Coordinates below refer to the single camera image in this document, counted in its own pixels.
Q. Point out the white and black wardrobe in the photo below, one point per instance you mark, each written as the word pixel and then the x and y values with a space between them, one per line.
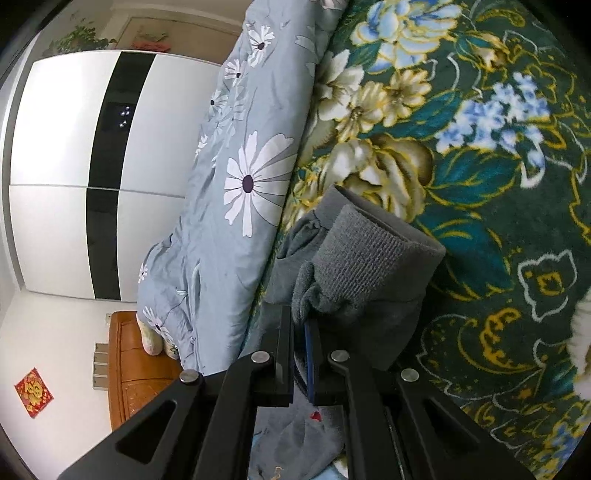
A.
pixel 92 175

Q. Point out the blue daisy print quilt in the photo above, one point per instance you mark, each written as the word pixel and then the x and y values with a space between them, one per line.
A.
pixel 231 194

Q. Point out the red paper wall decoration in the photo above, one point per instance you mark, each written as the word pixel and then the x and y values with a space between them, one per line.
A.
pixel 33 393

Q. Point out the white wall switch panel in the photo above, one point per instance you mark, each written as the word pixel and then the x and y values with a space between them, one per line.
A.
pixel 100 364

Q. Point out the green floral blanket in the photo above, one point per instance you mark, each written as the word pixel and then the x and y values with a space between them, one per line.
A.
pixel 461 184

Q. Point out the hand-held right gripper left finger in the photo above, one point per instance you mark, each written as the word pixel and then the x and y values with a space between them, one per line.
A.
pixel 280 369

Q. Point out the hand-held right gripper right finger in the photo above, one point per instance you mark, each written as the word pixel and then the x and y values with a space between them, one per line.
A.
pixel 312 364

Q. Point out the green artificial plant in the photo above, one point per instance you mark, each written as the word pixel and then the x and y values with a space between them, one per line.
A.
pixel 81 39

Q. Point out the grey sweatpants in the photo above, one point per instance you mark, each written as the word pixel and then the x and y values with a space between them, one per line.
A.
pixel 360 272

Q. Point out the floral pillow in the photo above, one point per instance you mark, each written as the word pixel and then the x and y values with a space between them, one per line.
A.
pixel 154 339

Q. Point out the wooden headboard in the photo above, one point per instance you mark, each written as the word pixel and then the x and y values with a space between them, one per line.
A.
pixel 134 364

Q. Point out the red item on wardrobe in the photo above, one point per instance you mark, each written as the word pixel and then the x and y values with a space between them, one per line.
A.
pixel 150 45

